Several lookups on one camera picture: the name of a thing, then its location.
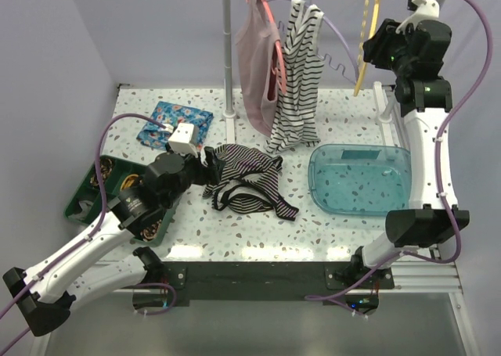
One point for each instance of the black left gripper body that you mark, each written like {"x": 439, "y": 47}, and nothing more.
{"x": 194, "y": 174}

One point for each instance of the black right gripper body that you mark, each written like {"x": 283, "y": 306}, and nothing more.
{"x": 389, "y": 49}

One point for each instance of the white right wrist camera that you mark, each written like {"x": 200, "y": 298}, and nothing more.
{"x": 420, "y": 10}

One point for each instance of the pink tank top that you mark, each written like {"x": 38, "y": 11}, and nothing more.
{"x": 260, "y": 110}

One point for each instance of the grey cloth in tray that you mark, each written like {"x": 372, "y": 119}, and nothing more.
{"x": 82, "y": 211}

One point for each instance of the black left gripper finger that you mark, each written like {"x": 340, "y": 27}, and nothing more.
{"x": 209, "y": 157}
{"x": 213, "y": 175}

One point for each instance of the green compartment tray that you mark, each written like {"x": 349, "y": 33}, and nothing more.
{"x": 122, "y": 169}

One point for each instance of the blue transparent plastic bin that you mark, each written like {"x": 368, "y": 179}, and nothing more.
{"x": 360, "y": 179}

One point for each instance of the yellow rolled belt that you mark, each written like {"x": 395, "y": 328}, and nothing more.
{"x": 131, "y": 181}

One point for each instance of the brown patterned rolled belt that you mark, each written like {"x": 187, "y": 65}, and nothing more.
{"x": 149, "y": 233}

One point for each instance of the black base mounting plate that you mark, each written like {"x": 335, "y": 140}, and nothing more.
{"x": 253, "y": 281}

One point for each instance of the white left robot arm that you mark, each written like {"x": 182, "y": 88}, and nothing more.
{"x": 48, "y": 292}

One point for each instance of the yellow hanger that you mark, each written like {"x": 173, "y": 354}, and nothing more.
{"x": 368, "y": 29}

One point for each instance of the white clothes rack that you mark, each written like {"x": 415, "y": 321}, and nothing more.
{"x": 229, "y": 112}

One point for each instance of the blue floral folded cloth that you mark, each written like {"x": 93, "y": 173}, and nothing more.
{"x": 167, "y": 116}

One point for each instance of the pink hanger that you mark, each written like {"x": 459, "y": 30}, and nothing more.
{"x": 261, "y": 62}

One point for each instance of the leopard rolled belt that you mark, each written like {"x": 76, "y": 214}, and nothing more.
{"x": 106, "y": 165}

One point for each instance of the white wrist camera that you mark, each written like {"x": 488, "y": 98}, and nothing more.
{"x": 420, "y": 10}
{"x": 183, "y": 139}

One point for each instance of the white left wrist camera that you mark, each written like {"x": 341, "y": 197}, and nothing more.
{"x": 183, "y": 139}

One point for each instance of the lilac hanger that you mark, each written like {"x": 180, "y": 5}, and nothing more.
{"x": 326, "y": 57}

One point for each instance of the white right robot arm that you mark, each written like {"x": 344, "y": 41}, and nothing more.
{"x": 433, "y": 216}

